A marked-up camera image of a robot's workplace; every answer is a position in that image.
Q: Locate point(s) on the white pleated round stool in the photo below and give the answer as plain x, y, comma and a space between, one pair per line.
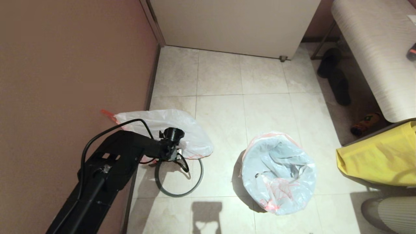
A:
396, 216

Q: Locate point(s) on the red and black item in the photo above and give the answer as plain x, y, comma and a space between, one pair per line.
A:
412, 53

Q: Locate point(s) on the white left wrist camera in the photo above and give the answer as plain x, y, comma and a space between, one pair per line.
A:
179, 152

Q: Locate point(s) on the yellow fabric bag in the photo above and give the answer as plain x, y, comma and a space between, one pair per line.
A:
383, 159

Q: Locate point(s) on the small metal door stopper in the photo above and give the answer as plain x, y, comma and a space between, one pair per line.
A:
283, 58

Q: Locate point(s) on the white paper sheet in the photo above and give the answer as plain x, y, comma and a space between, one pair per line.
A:
413, 20

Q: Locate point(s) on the white door panel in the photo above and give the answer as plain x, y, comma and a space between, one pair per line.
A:
234, 26

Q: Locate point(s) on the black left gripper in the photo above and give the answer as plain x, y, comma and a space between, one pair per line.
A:
170, 138

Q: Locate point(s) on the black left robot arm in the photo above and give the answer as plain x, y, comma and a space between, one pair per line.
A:
110, 165

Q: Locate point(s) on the wood-grain bench top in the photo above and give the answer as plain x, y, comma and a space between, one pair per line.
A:
380, 58

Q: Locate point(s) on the white bin liner bag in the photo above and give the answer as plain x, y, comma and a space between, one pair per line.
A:
279, 169

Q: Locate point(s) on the black slipper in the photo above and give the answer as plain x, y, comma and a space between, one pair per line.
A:
339, 89
328, 61

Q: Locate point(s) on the orange drink bottle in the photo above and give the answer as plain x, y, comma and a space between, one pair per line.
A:
365, 123

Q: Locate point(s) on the metal bench leg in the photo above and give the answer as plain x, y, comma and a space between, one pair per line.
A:
322, 41

